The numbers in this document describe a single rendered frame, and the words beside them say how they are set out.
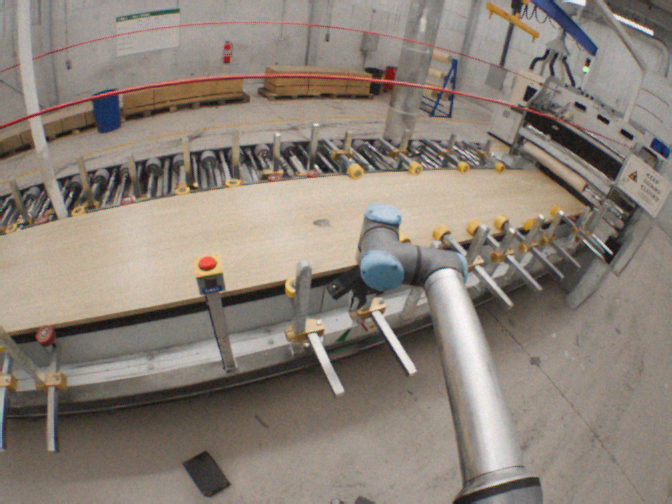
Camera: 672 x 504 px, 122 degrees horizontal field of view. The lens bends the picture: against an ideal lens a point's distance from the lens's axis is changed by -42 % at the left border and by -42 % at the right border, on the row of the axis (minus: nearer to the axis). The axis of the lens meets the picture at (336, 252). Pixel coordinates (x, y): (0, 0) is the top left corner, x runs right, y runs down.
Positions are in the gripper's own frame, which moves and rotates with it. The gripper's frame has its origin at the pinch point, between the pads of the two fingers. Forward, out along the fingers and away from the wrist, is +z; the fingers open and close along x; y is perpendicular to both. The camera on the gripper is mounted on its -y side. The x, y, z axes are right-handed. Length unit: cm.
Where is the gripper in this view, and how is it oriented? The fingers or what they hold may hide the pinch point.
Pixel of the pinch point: (351, 309)
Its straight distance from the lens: 99.7
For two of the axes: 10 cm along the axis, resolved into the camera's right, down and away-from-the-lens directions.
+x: -4.0, -6.4, 6.5
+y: 9.1, -1.8, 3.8
